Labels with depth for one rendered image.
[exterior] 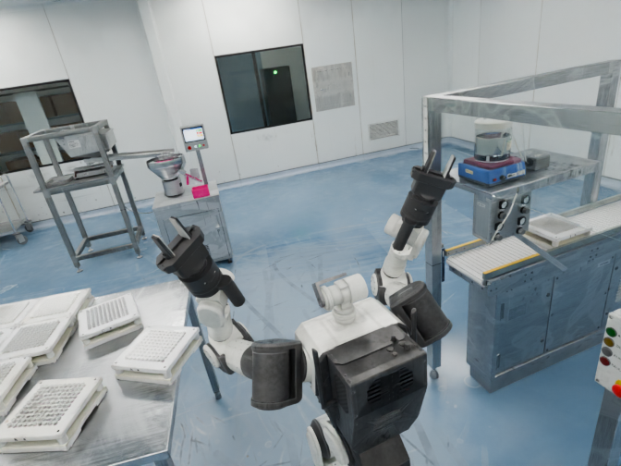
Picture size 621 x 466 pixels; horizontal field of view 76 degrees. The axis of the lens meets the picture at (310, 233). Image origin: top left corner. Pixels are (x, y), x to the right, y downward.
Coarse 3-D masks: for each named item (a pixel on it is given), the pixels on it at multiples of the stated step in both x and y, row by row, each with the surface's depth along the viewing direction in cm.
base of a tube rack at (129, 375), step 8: (200, 336) 166; (192, 344) 162; (200, 344) 164; (184, 352) 158; (184, 360) 154; (176, 368) 150; (120, 376) 151; (128, 376) 150; (136, 376) 149; (144, 376) 148; (152, 376) 147; (160, 376) 147; (176, 376) 148
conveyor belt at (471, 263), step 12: (504, 240) 215; (516, 240) 213; (468, 252) 208; (480, 252) 207; (492, 252) 205; (504, 252) 204; (516, 252) 202; (528, 252) 200; (456, 264) 201; (468, 264) 198; (480, 264) 196; (492, 264) 195; (468, 276) 194; (480, 276) 187
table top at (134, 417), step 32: (160, 288) 212; (160, 320) 185; (64, 352) 172; (96, 352) 169; (32, 384) 157; (128, 384) 149; (160, 384) 147; (96, 416) 137; (128, 416) 135; (160, 416) 133; (96, 448) 125; (128, 448) 123; (160, 448) 122
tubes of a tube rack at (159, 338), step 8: (152, 336) 162; (160, 336) 161; (168, 336) 160; (176, 336) 159; (144, 344) 157; (152, 344) 156; (160, 344) 155; (168, 344) 156; (136, 352) 153; (144, 352) 153; (152, 352) 152; (160, 352) 151
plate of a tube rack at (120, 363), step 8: (152, 328) 167; (160, 328) 167; (168, 328) 166; (176, 328) 165; (184, 328) 164; (192, 328) 164; (184, 336) 160; (192, 336) 159; (184, 344) 155; (176, 352) 151; (120, 360) 151; (128, 360) 151; (136, 360) 150; (168, 360) 148; (176, 360) 148; (112, 368) 150; (120, 368) 149; (128, 368) 147; (136, 368) 146; (144, 368) 145; (152, 368) 145; (160, 368) 144; (168, 368) 144
